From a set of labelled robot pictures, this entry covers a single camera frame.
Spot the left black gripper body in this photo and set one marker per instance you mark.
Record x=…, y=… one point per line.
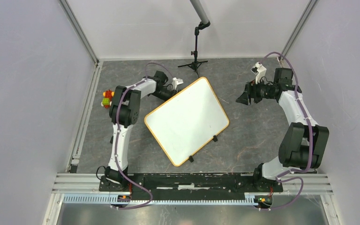
x=164, y=94

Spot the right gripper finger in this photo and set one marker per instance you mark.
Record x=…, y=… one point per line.
x=254, y=95
x=245, y=97

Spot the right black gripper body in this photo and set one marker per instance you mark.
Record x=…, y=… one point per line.
x=265, y=91

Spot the yellow framed whiteboard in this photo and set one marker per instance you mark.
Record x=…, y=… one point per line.
x=188, y=121

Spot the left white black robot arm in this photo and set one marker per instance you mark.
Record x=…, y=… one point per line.
x=124, y=113

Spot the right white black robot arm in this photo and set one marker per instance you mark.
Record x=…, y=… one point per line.
x=304, y=143

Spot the colourful toy block car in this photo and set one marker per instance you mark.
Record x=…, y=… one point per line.
x=107, y=99

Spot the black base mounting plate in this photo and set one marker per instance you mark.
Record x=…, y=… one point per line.
x=191, y=186

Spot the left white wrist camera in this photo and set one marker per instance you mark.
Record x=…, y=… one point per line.
x=176, y=82

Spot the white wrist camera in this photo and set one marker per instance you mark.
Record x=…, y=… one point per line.
x=259, y=70
x=176, y=82

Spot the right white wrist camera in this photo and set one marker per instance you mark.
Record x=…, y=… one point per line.
x=259, y=70

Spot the black tripod camera stand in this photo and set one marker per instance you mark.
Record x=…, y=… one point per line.
x=195, y=64

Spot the grey camera boom pole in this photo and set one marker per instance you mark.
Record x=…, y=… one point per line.
x=200, y=11

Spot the slotted aluminium cable rail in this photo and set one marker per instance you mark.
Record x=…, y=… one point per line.
x=124, y=200

